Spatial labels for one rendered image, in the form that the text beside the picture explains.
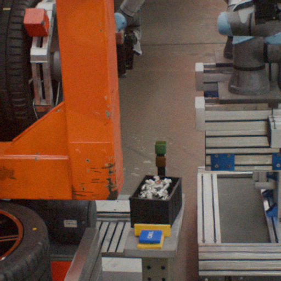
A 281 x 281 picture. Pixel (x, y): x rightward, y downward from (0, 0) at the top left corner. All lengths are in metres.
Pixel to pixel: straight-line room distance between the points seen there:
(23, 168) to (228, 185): 1.16
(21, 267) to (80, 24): 0.78
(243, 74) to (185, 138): 1.95
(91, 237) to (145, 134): 2.11
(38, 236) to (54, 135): 0.36
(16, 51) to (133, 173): 1.52
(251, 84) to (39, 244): 0.93
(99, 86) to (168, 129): 2.34
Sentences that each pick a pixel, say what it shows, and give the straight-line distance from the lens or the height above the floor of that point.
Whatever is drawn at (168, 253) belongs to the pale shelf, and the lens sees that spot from 2.39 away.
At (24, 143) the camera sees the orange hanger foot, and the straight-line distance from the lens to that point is 2.57.
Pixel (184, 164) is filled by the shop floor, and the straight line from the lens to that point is 4.18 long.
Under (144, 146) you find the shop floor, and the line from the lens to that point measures 4.46.
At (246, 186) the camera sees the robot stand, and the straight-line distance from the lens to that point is 3.39.
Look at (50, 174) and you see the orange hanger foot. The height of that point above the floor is 0.62.
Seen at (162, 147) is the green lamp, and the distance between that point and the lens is 2.66.
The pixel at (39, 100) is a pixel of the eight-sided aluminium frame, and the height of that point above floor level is 0.78.
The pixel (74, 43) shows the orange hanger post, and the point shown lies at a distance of 2.39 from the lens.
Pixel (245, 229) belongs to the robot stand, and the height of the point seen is 0.21.
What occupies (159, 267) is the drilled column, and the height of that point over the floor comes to 0.31.
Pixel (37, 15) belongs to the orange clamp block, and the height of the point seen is 1.11.
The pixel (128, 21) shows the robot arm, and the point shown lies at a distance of 3.34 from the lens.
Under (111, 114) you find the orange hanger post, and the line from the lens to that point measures 2.44.
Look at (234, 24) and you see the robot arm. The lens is 2.37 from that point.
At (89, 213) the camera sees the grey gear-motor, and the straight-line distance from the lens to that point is 2.86.
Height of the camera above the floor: 1.62
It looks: 21 degrees down
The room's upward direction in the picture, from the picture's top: 3 degrees counter-clockwise
